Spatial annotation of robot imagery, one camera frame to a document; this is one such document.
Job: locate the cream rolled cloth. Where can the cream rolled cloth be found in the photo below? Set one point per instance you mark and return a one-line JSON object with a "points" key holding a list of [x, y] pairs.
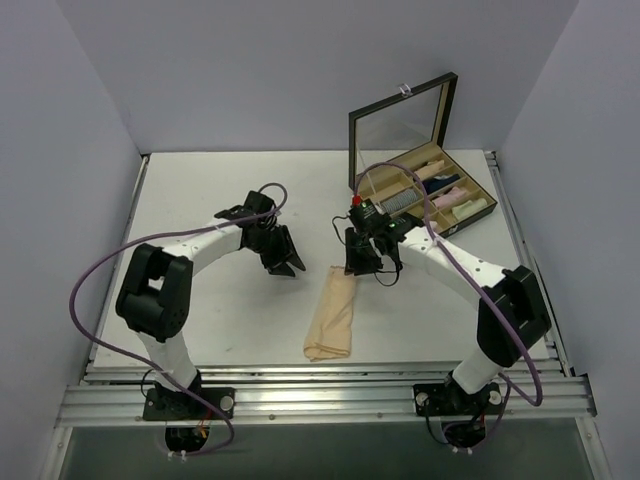
{"points": [[469, 208]]}

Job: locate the black compartment storage box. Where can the black compartment storage box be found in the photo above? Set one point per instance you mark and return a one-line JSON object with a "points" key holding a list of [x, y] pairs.
{"points": [[397, 158]]}

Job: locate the right side aluminium rail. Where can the right side aluminium rail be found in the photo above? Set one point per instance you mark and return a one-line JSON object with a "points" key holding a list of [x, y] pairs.
{"points": [[526, 257]]}

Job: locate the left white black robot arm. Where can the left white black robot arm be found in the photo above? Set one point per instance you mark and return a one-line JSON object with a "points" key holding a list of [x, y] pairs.
{"points": [[155, 295]]}

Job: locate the navy rolled cloth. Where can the navy rolled cloth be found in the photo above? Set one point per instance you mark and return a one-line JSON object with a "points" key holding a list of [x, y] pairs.
{"points": [[439, 182]]}

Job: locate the aluminium front rail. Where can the aluminium front rail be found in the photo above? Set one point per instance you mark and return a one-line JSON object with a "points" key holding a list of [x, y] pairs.
{"points": [[301, 404]]}

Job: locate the aluminium rail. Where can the aluminium rail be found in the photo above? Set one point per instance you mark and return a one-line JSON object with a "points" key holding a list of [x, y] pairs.
{"points": [[301, 404], [526, 257]]}

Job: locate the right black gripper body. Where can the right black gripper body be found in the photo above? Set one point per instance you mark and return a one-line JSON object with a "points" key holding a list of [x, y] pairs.
{"points": [[364, 245]]}

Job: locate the grey striped rolled cloth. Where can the grey striped rolled cloth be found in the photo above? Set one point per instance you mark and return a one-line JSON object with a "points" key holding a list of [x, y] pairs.
{"points": [[400, 201]]}

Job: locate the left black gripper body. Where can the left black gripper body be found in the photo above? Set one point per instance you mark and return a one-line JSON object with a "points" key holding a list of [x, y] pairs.
{"points": [[275, 247]]}

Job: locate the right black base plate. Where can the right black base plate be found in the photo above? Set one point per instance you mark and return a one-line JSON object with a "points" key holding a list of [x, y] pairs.
{"points": [[450, 400]]}

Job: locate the white pink rolled cloth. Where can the white pink rolled cloth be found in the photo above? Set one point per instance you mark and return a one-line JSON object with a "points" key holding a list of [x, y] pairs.
{"points": [[436, 227]]}

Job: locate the beige underwear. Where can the beige underwear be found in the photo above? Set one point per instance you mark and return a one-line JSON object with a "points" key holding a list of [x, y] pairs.
{"points": [[330, 333]]}

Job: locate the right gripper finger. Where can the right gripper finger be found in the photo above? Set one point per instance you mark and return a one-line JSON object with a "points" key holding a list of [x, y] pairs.
{"points": [[354, 264], [375, 263]]}

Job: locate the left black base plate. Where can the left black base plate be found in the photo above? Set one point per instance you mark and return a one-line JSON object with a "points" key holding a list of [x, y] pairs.
{"points": [[166, 405]]}

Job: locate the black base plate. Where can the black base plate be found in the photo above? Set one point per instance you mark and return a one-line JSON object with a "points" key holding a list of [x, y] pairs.
{"points": [[450, 400], [166, 405]]}

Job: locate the beige rolled cloth top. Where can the beige rolled cloth top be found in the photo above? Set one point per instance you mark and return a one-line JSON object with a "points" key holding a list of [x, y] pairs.
{"points": [[430, 169]]}

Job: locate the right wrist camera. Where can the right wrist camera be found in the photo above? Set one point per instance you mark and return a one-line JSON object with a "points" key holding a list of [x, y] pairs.
{"points": [[367, 218]]}

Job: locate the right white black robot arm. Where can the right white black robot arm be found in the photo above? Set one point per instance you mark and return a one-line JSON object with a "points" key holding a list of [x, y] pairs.
{"points": [[511, 312]]}

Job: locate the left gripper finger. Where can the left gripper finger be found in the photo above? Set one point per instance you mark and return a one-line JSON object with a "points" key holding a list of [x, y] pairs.
{"points": [[294, 260], [283, 270]]}

